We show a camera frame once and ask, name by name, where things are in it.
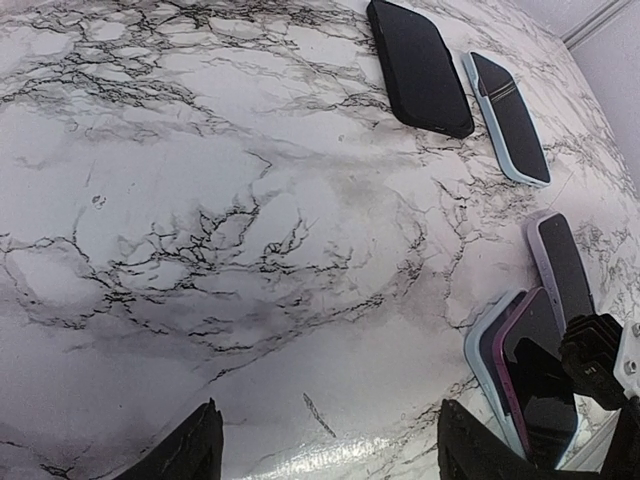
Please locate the white phone case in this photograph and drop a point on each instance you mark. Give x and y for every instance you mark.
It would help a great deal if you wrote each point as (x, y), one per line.
(544, 269)

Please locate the light blue phone case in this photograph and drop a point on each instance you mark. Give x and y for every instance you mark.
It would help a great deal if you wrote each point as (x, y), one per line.
(492, 120)

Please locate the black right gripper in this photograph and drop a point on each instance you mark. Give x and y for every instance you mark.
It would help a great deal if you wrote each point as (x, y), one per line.
(601, 357)

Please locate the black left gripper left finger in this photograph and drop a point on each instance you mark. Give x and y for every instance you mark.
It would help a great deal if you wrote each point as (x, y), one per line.
(193, 450)

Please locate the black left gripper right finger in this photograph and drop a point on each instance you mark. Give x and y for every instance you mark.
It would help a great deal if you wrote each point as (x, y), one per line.
(467, 449)

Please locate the lavender phone case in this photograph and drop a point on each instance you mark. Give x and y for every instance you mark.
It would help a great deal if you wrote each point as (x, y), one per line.
(478, 353)

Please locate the black smartphone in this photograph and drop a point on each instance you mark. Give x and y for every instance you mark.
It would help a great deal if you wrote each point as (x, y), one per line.
(568, 271)
(525, 351)
(512, 120)

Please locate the black phone case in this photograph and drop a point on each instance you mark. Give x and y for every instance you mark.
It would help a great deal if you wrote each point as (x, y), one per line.
(421, 80)

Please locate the black smartphone front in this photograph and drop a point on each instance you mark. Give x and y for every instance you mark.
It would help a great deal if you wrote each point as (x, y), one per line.
(525, 351)

